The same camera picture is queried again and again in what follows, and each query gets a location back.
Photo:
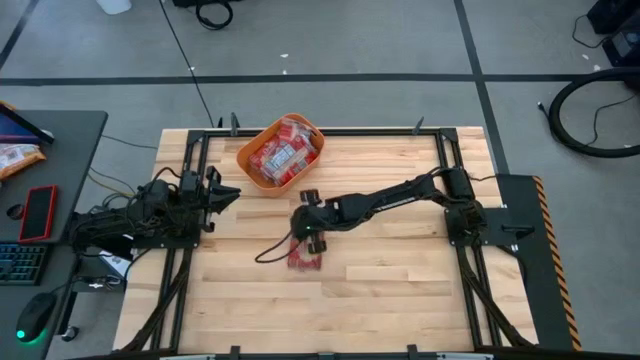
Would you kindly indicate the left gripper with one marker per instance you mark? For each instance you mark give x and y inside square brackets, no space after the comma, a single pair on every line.
[192,190]

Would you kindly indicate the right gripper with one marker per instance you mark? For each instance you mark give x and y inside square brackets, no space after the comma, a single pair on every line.
[312,219]

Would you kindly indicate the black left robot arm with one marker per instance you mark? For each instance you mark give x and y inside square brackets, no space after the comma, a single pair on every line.
[140,220]

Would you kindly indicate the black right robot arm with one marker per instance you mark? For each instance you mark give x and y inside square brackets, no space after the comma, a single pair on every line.
[390,197]

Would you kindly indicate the orange plastic basket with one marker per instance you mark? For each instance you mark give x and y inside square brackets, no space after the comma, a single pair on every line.
[248,167]

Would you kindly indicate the black table clamp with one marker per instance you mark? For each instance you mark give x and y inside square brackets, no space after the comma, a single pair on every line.
[235,352]
[412,351]
[234,125]
[418,126]

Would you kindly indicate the dark grey desk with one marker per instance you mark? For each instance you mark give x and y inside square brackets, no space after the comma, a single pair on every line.
[75,150]

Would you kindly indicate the red smartphone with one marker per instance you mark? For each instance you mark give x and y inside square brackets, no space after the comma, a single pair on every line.
[38,213]

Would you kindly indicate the orange snack bag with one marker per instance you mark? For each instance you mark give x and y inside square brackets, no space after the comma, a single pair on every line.
[17,159]

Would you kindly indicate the small black round cap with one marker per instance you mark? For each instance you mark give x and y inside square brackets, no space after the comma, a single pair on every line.
[15,212]

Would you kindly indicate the laptop computer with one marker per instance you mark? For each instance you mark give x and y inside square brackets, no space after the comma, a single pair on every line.
[20,127]

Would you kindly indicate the white bucket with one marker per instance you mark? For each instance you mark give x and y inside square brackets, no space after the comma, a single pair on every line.
[114,5]

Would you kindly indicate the black castor wheel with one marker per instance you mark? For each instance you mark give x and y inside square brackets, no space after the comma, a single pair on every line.
[70,333]

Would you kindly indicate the black backlit keyboard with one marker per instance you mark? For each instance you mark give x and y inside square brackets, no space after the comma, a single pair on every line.
[22,264]

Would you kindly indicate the black computer mouse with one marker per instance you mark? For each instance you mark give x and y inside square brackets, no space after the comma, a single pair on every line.
[35,316]

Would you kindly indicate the black panel with hazard stripe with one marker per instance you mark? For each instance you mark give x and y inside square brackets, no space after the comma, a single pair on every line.
[545,280]

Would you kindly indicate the black equipment case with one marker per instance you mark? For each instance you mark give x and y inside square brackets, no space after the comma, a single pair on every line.
[622,35]

